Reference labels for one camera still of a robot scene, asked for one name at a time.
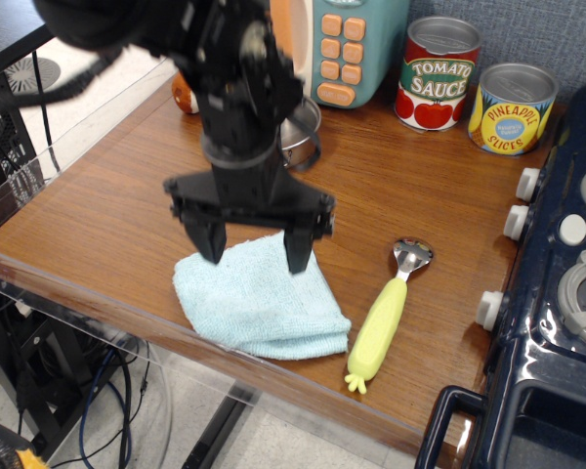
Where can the toy microwave cream and teal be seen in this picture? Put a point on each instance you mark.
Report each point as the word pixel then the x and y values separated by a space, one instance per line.
pixel 342 50

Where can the pineapple slices can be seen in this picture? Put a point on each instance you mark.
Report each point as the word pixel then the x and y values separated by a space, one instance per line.
pixel 512 107

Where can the dark blue toy stove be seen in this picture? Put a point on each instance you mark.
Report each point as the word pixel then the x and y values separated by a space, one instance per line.
pixel 532 410

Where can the small stainless steel pot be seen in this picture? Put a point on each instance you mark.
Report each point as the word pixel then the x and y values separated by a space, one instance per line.
pixel 299 143

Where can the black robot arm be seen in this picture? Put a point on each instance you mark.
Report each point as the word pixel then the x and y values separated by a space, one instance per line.
pixel 245 88

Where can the black table leg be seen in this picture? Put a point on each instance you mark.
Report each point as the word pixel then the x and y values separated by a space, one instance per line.
pixel 217 431

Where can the tomato sauce can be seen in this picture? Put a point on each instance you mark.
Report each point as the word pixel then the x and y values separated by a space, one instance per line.
pixel 439 60

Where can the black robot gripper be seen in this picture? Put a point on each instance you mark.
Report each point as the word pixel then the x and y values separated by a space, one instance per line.
pixel 249 188

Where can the toy mushroom brown cap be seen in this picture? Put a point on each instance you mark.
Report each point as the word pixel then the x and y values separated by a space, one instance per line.
pixel 183 96

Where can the spoon with yellow corn handle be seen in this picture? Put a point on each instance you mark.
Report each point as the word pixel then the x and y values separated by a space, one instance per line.
pixel 381 323

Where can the light blue towel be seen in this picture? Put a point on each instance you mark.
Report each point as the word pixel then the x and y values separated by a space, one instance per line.
pixel 250 302

